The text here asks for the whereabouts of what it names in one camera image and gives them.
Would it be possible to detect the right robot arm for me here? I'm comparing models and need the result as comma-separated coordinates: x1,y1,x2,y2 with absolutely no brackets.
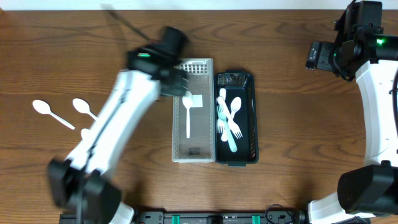
305,27,397,223

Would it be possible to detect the white fork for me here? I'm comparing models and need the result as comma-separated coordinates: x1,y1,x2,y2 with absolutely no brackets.
217,105,238,152
217,88,226,134
216,96,243,139

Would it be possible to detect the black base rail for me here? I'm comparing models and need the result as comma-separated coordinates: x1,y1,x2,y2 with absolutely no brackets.
58,208,312,224

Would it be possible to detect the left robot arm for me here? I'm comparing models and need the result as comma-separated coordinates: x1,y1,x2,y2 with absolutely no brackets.
47,45,188,223

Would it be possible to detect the white spoon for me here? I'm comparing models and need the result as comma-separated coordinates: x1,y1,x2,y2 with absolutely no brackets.
220,96,243,142
32,100,75,130
182,91,193,139
72,98,98,121
80,128,90,140

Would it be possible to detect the clear plastic basket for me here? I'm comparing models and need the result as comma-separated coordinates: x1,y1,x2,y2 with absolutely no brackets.
172,58,215,163

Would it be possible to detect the dark green plastic basket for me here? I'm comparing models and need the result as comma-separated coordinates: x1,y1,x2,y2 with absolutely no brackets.
214,70,259,166

